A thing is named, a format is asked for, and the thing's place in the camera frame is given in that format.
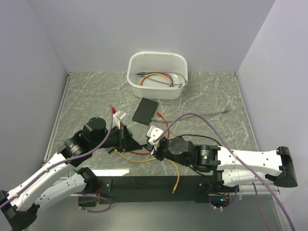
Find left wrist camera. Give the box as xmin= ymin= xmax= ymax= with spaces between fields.
xmin=112 ymin=107 xmax=127 ymax=128

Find red ethernet cable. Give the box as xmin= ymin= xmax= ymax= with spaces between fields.
xmin=131 ymin=112 xmax=171 ymax=154

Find black cable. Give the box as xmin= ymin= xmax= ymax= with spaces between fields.
xmin=141 ymin=134 xmax=222 ymax=178

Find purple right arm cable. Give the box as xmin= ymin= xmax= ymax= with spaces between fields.
xmin=154 ymin=112 xmax=296 ymax=231

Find blue cable in bin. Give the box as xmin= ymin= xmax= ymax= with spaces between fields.
xmin=133 ymin=71 xmax=173 ymax=82

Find aluminium rail frame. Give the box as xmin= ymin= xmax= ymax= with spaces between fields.
xmin=30 ymin=72 xmax=282 ymax=231

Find grey cable in bin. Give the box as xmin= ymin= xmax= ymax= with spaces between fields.
xmin=149 ymin=71 xmax=188 ymax=89

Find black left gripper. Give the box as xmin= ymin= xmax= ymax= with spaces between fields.
xmin=91 ymin=125 xmax=143 ymax=153

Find orange cable in bin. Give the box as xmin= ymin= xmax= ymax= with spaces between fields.
xmin=141 ymin=73 xmax=174 ymax=87

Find white plastic bin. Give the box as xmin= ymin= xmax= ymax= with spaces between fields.
xmin=127 ymin=51 xmax=188 ymax=100

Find red cable in bin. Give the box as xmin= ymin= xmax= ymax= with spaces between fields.
xmin=139 ymin=73 xmax=174 ymax=87

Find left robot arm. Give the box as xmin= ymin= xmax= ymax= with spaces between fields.
xmin=0 ymin=117 xmax=142 ymax=231

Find yellow ethernet cable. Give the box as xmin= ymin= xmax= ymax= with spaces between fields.
xmin=114 ymin=148 xmax=181 ymax=194

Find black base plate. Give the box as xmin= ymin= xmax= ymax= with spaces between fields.
xmin=77 ymin=175 xmax=241 ymax=205

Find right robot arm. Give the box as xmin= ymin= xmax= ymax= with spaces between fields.
xmin=148 ymin=137 xmax=298 ymax=192

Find grey ethernet cable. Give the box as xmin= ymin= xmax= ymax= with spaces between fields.
xmin=178 ymin=109 xmax=235 ymax=120

